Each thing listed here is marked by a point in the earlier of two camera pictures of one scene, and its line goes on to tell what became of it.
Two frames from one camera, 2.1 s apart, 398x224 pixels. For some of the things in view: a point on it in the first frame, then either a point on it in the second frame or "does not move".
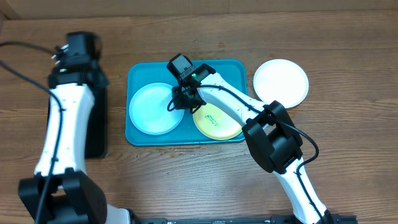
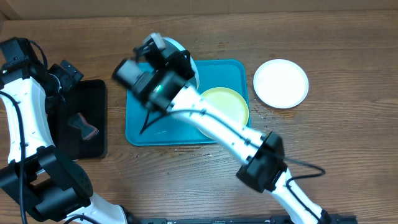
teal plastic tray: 139,73 does not move
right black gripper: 184,104 to 183,63
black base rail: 275,219 does not move
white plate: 282,80 does not move
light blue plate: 148,109 to 172,46
